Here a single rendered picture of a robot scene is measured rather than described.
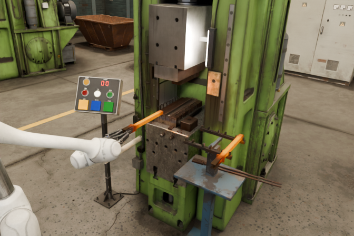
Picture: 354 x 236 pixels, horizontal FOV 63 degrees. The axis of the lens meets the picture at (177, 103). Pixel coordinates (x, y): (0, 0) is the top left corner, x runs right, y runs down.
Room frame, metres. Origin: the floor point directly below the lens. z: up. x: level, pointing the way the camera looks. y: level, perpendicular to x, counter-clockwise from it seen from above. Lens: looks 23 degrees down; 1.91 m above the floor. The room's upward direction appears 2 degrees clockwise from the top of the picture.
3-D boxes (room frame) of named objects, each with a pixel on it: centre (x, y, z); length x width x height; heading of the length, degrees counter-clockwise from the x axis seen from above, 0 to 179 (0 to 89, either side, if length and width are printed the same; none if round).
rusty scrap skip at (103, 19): (8.88, 2.21, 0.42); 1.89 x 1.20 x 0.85; 53
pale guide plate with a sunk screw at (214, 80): (1.90, -0.25, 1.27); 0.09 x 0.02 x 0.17; 59
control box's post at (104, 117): (2.17, 0.60, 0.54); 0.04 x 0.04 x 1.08; 59
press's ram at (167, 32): (2.11, -0.06, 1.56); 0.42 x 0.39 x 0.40; 149
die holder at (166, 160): (2.11, -0.07, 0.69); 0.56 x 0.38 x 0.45; 149
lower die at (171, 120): (2.13, -0.02, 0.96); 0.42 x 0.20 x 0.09; 149
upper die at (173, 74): (2.13, -0.02, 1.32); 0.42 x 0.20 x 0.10; 149
